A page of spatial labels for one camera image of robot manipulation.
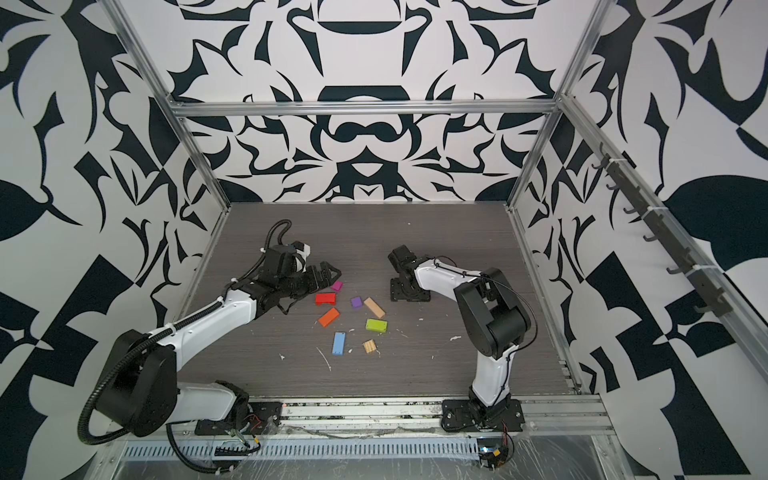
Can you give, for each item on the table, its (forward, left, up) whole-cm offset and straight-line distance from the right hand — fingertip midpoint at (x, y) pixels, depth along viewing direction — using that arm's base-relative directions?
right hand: (407, 292), depth 96 cm
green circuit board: (-42, -18, -3) cm, 46 cm away
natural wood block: (-5, +10, +1) cm, 11 cm away
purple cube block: (-3, +16, 0) cm, 16 cm away
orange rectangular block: (-9, +24, +1) cm, 25 cm away
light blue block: (-17, +20, 0) cm, 26 cm away
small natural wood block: (-17, +11, 0) cm, 20 cm away
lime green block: (-10, +9, -1) cm, 14 cm away
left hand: (0, +21, +14) cm, 25 cm away
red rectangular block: (-3, +25, +2) cm, 25 cm away
